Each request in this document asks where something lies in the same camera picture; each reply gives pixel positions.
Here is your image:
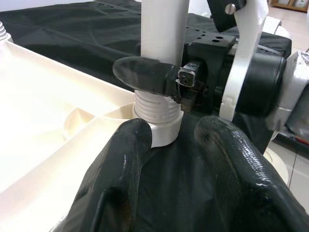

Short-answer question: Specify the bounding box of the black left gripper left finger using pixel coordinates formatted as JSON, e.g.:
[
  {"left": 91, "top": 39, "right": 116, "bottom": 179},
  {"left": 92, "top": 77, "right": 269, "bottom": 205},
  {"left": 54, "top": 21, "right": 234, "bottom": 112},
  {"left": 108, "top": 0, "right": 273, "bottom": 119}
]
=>
[{"left": 52, "top": 118, "right": 153, "bottom": 232}]

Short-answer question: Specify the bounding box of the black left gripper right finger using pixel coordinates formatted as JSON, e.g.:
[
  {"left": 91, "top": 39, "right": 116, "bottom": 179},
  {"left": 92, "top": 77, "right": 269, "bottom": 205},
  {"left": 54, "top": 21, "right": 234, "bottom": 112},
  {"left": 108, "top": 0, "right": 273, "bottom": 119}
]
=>
[{"left": 194, "top": 116, "right": 309, "bottom": 232}]

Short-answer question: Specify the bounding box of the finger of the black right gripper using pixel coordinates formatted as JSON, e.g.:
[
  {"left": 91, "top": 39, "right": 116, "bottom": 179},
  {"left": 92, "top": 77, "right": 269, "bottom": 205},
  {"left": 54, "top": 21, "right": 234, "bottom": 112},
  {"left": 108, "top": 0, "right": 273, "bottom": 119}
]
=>
[{"left": 113, "top": 57, "right": 182, "bottom": 103}]

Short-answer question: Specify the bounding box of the white plastic children table top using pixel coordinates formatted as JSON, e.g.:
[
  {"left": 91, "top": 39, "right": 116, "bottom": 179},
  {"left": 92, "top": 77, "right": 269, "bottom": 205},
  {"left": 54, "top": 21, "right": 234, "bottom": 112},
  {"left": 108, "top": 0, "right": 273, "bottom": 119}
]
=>
[{"left": 0, "top": 38, "right": 183, "bottom": 232}]

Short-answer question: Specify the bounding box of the white round stool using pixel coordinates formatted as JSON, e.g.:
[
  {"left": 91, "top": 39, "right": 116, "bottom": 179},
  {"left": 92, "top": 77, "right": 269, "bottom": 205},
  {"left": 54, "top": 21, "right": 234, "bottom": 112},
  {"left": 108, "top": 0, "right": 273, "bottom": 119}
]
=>
[{"left": 263, "top": 149, "right": 295, "bottom": 191}]

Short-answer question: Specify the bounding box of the black cloth table cover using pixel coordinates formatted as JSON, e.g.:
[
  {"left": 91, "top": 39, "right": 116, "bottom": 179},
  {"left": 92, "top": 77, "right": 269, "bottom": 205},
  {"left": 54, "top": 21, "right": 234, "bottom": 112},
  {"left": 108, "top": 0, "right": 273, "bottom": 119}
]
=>
[{"left": 0, "top": 0, "right": 293, "bottom": 232}]

